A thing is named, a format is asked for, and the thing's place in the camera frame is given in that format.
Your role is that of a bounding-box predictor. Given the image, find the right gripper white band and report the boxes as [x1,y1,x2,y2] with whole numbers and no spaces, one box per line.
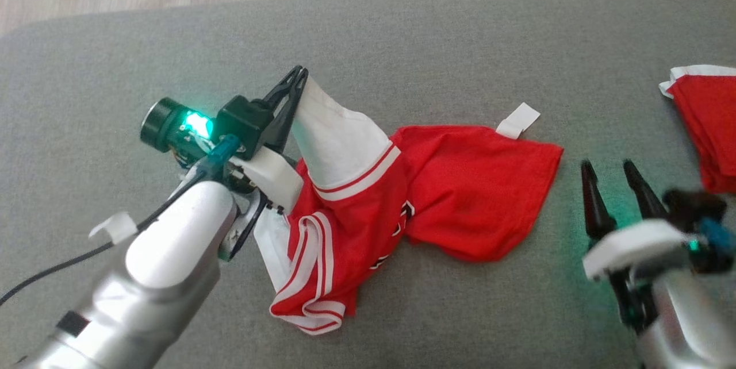
[580,160,699,282]

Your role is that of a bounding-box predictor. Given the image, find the red jersey with white sleeves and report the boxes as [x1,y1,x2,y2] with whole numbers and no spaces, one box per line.
[253,76,564,336]

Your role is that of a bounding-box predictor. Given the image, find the red shorts with white stripe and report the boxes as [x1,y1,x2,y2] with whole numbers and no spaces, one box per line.
[658,64,736,194]

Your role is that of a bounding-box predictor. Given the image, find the large grey sofa seat cushion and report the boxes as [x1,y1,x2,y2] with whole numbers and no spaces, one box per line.
[0,0,736,369]

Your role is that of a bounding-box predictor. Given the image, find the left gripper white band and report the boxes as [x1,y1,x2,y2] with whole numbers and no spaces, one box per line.
[141,66,310,214]

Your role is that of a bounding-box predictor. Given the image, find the right camera cable teal plug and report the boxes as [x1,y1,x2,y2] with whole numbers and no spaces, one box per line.
[697,218,735,252]

